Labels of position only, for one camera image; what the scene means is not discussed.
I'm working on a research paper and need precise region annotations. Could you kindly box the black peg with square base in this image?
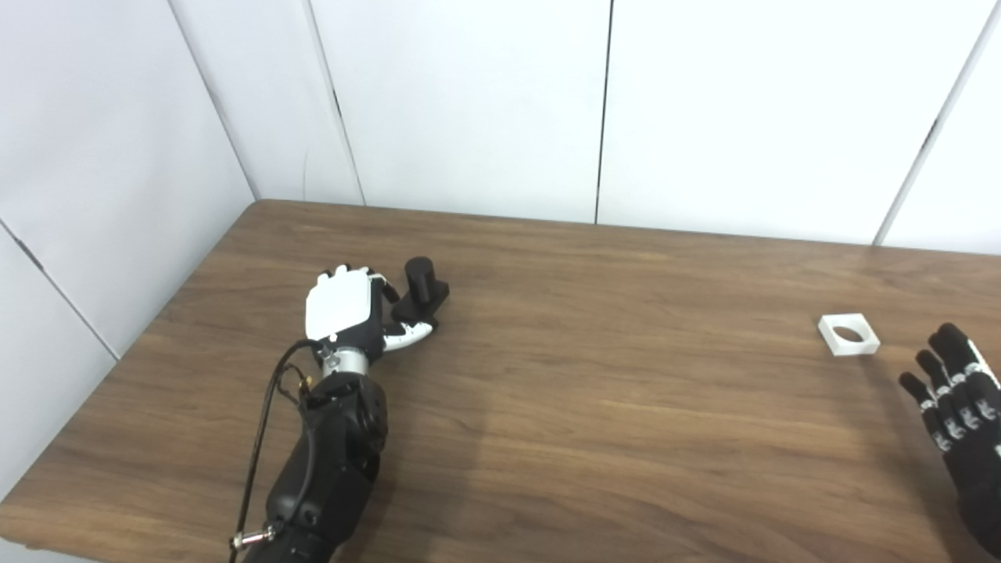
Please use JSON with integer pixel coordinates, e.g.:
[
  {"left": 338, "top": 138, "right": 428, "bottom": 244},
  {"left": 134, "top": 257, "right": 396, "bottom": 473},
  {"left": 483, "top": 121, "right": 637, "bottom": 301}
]
[{"left": 391, "top": 256, "right": 450, "bottom": 325}]

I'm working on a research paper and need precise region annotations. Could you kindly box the thin black left arm wire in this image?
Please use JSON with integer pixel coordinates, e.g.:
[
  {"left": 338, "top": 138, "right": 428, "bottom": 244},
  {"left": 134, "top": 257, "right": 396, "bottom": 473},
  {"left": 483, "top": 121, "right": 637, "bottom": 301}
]
[{"left": 275, "top": 364, "right": 315, "bottom": 409}]

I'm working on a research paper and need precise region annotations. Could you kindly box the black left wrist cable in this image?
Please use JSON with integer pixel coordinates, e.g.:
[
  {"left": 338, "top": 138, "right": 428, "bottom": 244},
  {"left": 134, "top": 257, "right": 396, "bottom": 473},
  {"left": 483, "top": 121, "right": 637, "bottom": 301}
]
[{"left": 228, "top": 340, "right": 321, "bottom": 563}]

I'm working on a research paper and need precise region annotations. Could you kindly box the white square piece with hole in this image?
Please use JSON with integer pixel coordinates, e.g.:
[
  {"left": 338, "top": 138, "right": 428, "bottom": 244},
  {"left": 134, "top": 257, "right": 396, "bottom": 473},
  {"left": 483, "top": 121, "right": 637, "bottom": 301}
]
[{"left": 818, "top": 313, "right": 881, "bottom": 357}]

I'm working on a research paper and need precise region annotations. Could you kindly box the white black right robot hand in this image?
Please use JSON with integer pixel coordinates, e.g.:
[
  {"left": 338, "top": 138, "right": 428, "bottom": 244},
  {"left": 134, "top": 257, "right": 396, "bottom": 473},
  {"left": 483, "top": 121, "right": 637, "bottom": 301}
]
[{"left": 899, "top": 323, "right": 1001, "bottom": 558}]

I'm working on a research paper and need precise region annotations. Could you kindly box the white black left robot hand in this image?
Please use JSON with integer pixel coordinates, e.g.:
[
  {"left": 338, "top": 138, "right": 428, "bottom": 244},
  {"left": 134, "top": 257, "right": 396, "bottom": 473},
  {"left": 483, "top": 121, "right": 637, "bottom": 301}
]
[{"left": 303, "top": 266, "right": 435, "bottom": 368}]

